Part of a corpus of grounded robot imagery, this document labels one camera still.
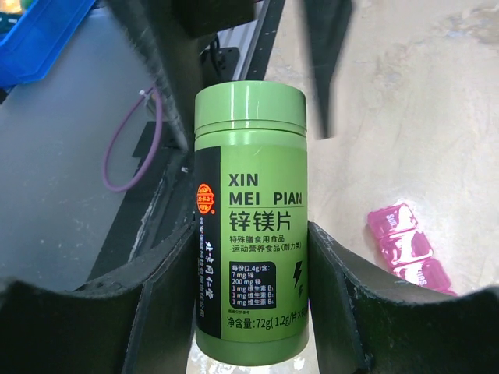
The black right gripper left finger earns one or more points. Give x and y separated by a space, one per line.
135 319

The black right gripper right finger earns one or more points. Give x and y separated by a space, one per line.
366 320

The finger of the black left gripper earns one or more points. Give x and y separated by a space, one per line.
165 33
326 25

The pink weekly pill organizer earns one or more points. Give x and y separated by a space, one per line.
405 248

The green pill bottle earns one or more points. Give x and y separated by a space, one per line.
251 222

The blue plastic bin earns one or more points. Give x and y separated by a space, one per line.
31 47

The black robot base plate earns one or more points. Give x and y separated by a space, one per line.
162 201

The aluminium frame rail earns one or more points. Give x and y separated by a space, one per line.
244 38

